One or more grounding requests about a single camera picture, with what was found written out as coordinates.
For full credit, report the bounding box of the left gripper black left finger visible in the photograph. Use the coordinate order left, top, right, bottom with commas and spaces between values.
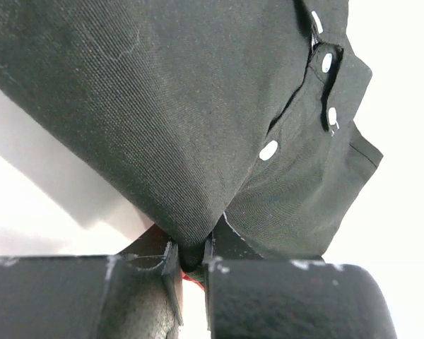
0, 227, 182, 338

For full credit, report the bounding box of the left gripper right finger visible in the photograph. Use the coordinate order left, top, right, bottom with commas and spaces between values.
203, 218, 396, 339

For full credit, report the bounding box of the black long sleeve shirt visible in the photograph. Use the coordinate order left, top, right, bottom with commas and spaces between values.
0, 1, 382, 272

